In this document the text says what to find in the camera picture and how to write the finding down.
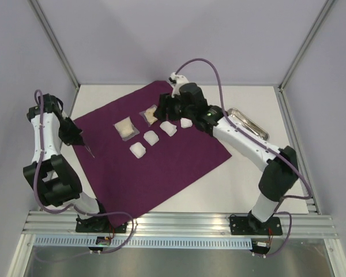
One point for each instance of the gauze packet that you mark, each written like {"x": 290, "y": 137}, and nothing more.
{"x": 148, "y": 115}
{"x": 126, "y": 129}

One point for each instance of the slotted cable duct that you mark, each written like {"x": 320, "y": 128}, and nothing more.
{"x": 144, "y": 242}

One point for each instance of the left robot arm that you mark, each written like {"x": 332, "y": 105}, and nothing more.
{"x": 56, "y": 185}

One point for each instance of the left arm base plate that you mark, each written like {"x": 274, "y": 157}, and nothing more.
{"x": 98, "y": 225}

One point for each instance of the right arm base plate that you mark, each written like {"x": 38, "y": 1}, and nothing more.
{"x": 243, "y": 225}

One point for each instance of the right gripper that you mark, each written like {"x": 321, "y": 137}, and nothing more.
{"x": 164, "y": 107}

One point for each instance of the left aluminium frame post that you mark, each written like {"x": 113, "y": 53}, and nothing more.
{"x": 51, "y": 36}

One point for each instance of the aluminium frame post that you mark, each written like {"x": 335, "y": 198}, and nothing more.
{"x": 51, "y": 36}
{"x": 307, "y": 42}

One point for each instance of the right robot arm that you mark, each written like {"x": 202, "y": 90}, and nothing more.
{"x": 279, "y": 166}

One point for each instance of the gauze packet left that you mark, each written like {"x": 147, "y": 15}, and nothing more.
{"x": 126, "y": 129}

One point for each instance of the steel tweezers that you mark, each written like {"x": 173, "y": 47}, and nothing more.
{"x": 89, "y": 150}

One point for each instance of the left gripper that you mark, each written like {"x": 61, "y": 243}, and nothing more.
{"x": 75, "y": 138}

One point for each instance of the aluminium rail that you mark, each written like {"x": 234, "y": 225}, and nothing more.
{"x": 177, "y": 224}
{"x": 292, "y": 135}

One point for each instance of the purple cloth mat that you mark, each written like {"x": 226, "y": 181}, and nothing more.
{"x": 124, "y": 184}

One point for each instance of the gauze packet right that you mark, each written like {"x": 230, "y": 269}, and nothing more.
{"x": 148, "y": 115}

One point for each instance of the aluminium front rail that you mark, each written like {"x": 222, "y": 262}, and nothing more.
{"x": 177, "y": 224}

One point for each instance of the right side aluminium rail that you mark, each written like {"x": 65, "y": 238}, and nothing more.
{"x": 292, "y": 135}

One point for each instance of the right aluminium frame post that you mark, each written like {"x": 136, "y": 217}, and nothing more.
{"x": 307, "y": 42}

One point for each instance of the white cotton pad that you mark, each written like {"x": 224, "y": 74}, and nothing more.
{"x": 138, "y": 150}
{"x": 185, "y": 123}
{"x": 169, "y": 128}
{"x": 151, "y": 137}

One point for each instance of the steel instrument tray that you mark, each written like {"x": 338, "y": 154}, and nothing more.
{"x": 247, "y": 123}

